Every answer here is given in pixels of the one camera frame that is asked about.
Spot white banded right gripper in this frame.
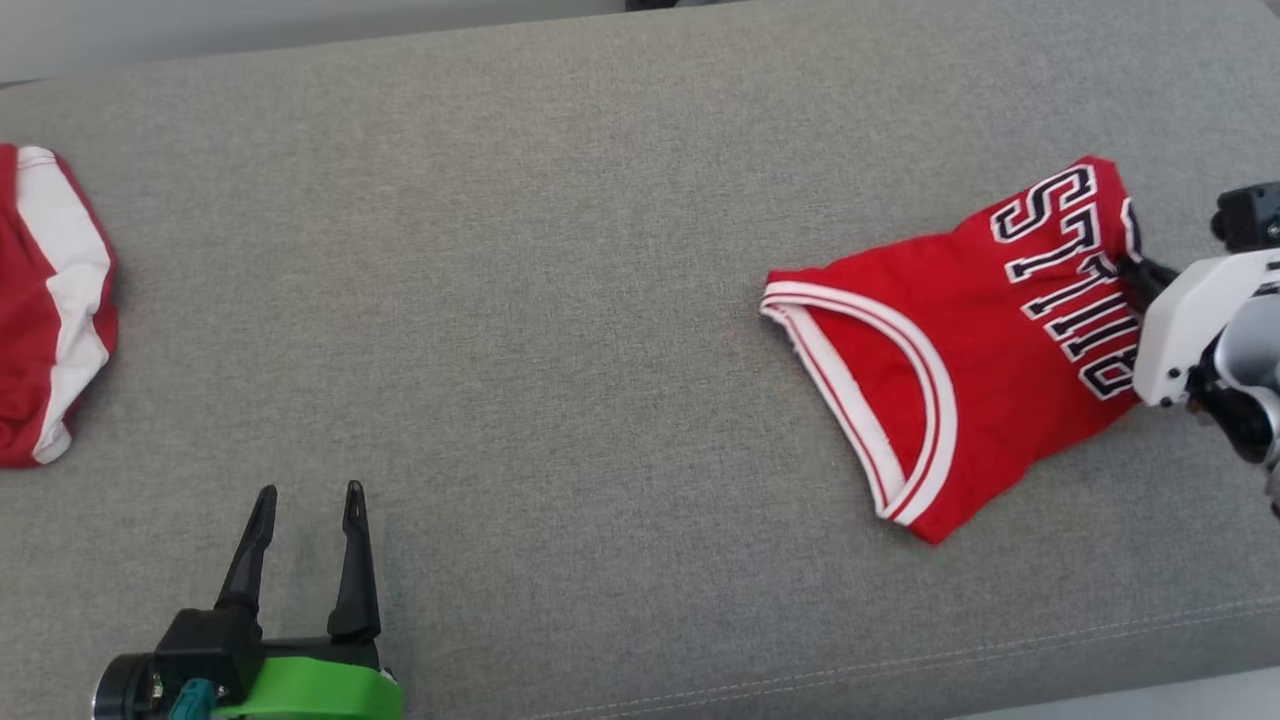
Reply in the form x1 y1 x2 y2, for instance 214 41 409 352
1113 250 1280 408

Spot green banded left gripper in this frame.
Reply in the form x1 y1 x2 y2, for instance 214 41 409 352
213 480 406 720

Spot red Bulls jersey white sleeves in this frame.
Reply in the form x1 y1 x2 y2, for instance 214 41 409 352
760 155 1146 546

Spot red shorts with white stripe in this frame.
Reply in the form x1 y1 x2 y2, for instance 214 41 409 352
0 143 119 469

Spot grey fabric sofa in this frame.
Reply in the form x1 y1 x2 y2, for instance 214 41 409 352
0 0 1280 720

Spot teal left camera connector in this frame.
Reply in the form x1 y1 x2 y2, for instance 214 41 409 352
168 678 219 720

